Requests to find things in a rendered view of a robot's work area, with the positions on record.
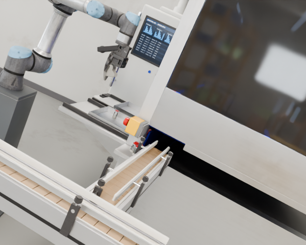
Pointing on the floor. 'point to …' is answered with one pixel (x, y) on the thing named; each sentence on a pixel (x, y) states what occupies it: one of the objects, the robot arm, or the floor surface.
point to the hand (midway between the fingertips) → (104, 77)
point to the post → (167, 65)
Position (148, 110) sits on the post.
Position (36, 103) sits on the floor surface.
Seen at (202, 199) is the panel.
